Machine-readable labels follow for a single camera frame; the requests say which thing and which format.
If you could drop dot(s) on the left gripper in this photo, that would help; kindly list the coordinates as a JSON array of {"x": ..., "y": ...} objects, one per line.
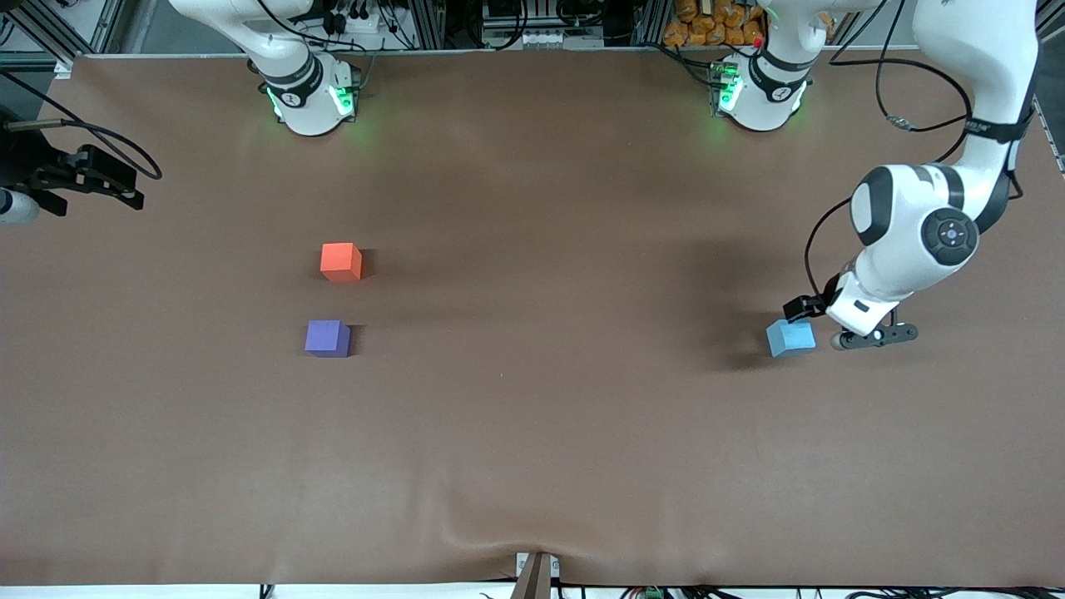
[{"x": 816, "y": 304}]

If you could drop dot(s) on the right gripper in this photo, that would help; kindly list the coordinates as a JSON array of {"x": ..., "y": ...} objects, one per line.
[{"x": 25, "y": 162}]

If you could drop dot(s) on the light blue foam block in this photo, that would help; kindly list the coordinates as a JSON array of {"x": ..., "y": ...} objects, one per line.
[{"x": 790, "y": 339}]

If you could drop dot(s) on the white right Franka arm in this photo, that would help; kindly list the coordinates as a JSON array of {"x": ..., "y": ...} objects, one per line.
[{"x": 308, "y": 108}]

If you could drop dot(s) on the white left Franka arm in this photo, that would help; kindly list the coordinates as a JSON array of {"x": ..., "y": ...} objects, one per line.
[{"x": 973, "y": 50}]

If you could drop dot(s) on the orange foam block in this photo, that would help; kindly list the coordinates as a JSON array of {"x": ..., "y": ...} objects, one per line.
[{"x": 339, "y": 262}]

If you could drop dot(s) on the purple foam block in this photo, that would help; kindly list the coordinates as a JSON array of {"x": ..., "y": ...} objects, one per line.
[{"x": 326, "y": 339}]

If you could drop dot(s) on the brown table cover mat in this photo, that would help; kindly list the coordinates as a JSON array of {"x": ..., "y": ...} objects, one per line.
[{"x": 532, "y": 416}]

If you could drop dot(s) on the orange bagged items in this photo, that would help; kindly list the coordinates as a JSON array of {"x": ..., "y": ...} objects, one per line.
[{"x": 699, "y": 25}]

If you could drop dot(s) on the green plug connector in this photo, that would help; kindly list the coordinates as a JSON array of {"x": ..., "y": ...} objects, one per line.
[{"x": 651, "y": 594}]

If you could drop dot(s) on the white power strip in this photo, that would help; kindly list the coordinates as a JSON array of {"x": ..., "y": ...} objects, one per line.
[{"x": 366, "y": 23}]

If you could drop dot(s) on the aluminium frame profile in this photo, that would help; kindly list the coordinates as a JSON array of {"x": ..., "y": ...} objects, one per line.
[
  {"x": 50, "y": 29},
  {"x": 428, "y": 25}
]

